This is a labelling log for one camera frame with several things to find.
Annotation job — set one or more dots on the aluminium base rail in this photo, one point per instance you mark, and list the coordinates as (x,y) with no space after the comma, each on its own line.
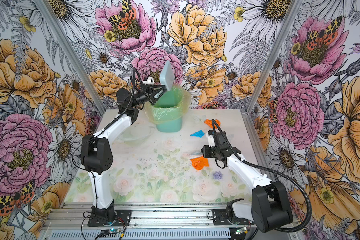
(153,221)

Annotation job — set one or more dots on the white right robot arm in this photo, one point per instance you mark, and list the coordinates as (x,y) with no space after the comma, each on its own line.
(269,208)

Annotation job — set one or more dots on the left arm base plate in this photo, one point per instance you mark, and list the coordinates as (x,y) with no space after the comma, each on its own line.
(111,218)

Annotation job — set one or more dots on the aluminium corner post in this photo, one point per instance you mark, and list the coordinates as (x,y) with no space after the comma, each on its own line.
(59,34)
(287,24)

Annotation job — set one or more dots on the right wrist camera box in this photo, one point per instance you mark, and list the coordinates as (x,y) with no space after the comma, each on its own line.
(211,139)

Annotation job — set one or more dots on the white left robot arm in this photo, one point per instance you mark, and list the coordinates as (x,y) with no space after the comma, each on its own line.
(96,153)

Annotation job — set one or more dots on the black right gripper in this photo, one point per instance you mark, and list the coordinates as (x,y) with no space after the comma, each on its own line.
(206,148)

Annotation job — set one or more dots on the grey-green hand brush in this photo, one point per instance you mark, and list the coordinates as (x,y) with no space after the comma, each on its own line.
(197,153)

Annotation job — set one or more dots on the aluminium corner post right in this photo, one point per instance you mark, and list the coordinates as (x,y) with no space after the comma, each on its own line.
(287,24)

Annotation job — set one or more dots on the large orange crumpled paper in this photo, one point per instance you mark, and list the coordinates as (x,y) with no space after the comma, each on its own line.
(210,123)

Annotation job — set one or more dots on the green plastic trash bin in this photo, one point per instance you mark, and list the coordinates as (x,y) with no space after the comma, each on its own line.
(168,112)

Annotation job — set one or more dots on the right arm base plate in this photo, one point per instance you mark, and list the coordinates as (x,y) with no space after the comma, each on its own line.
(222,217)

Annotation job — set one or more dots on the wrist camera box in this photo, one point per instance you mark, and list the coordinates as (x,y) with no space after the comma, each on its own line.
(149,81)
(211,139)

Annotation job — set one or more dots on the blue crumpled paper middle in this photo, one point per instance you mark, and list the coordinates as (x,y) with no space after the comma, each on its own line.
(198,134)

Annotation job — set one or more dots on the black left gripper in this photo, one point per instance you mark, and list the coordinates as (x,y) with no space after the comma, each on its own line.
(153,100)

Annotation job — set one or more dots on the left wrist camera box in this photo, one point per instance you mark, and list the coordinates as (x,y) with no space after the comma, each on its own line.
(149,81)

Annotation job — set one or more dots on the aluminium corner post left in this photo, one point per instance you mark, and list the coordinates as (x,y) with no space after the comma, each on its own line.
(59,34)

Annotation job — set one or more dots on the grey-green plastic dustpan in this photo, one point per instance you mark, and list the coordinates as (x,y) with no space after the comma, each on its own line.
(167,76)

